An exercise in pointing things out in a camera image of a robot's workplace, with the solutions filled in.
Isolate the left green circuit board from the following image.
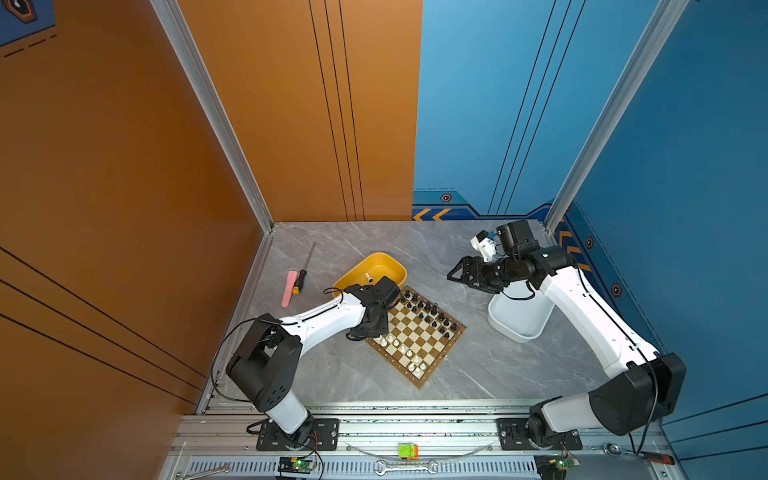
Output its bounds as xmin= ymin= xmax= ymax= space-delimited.
xmin=277 ymin=456 xmax=318 ymax=478

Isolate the white plastic tray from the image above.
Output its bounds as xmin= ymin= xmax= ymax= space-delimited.
xmin=487 ymin=281 xmax=555 ymax=343

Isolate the aluminium rail frame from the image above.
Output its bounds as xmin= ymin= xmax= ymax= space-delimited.
xmin=158 ymin=400 xmax=686 ymax=479

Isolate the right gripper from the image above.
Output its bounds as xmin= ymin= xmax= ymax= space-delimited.
xmin=445 ymin=255 xmax=518 ymax=293

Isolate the green circuit board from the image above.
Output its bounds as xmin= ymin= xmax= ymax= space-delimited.
xmin=534 ymin=456 xmax=581 ymax=480
xmin=277 ymin=456 xmax=318 ymax=478

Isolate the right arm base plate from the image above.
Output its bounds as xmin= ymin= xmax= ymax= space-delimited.
xmin=496 ymin=418 xmax=583 ymax=451

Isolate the yellow plastic tray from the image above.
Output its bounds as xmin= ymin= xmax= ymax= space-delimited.
xmin=334 ymin=252 xmax=407 ymax=290

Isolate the silver combination wrench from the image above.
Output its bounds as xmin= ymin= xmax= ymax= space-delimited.
xmin=374 ymin=460 xmax=440 ymax=476

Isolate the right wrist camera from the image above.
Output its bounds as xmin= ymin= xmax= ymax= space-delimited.
xmin=470 ymin=230 xmax=497 ymax=263

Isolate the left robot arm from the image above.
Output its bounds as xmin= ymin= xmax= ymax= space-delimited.
xmin=226 ymin=277 xmax=400 ymax=447

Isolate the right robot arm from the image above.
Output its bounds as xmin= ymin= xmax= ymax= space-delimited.
xmin=447 ymin=220 xmax=687 ymax=449

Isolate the right green circuit board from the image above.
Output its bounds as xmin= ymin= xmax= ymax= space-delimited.
xmin=534 ymin=456 xmax=581 ymax=480

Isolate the red handled ratchet wrench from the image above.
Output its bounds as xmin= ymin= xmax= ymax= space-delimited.
xmin=603 ymin=443 xmax=676 ymax=465

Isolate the wooden chess board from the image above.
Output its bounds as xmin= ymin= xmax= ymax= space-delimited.
xmin=366 ymin=286 xmax=466 ymax=389

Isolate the yellow handled screwdriver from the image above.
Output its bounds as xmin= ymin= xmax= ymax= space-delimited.
xmin=292 ymin=243 xmax=316 ymax=296

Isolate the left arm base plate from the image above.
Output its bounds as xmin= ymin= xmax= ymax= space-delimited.
xmin=256 ymin=417 xmax=340 ymax=452

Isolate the orange green small block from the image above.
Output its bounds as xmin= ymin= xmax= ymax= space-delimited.
xmin=397 ymin=443 xmax=419 ymax=460

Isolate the pink flat tool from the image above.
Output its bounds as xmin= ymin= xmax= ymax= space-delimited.
xmin=281 ymin=270 xmax=299 ymax=308

